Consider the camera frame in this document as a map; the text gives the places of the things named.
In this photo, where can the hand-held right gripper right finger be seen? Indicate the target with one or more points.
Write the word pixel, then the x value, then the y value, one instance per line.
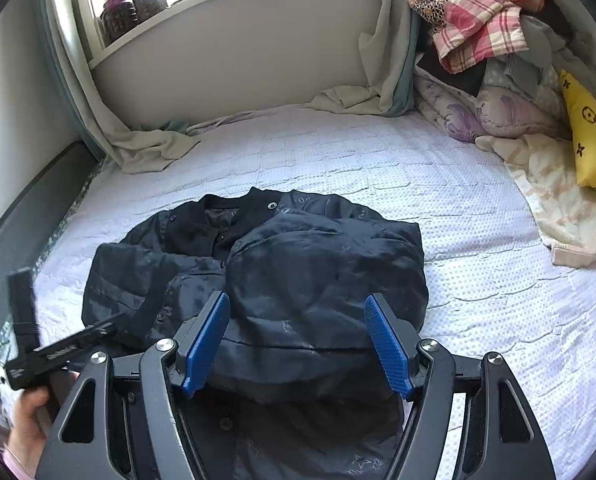
pixel 387 345

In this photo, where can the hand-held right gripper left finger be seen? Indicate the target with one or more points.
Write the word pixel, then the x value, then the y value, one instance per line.
pixel 208 340

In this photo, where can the dark navy padded jacket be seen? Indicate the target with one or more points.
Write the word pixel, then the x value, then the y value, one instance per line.
pixel 303 270

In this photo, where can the person's left forearm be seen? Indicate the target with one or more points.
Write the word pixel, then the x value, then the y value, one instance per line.
pixel 12 466

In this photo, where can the person's left hand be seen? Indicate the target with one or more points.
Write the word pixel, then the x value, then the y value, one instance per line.
pixel 25 425

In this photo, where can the white quilted bed sheet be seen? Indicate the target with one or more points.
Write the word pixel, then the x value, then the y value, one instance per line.
pixel 328 160

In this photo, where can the beige curtain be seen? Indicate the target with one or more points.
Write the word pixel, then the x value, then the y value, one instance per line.
pixel 123 145
pixel 382 60

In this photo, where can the cream patterned blanket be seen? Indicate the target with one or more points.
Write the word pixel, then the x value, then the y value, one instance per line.
pixel 562 195

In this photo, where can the purple floral quilt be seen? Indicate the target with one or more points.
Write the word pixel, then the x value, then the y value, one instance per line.
pixel 502 110

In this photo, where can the black cloth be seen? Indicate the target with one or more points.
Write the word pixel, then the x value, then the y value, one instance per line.
pixel 457 77

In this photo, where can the yellow printed pillow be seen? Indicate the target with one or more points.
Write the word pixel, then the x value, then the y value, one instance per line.
pixel 592 135

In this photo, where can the grey clothing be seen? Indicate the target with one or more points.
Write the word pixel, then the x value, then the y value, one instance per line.
pixel 527 70

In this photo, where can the red plaid cloth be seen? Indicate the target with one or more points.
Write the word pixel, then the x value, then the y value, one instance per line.
pixel 477 25

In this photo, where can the grey bed frame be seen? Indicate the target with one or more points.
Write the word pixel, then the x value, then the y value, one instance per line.
pixel 13 220

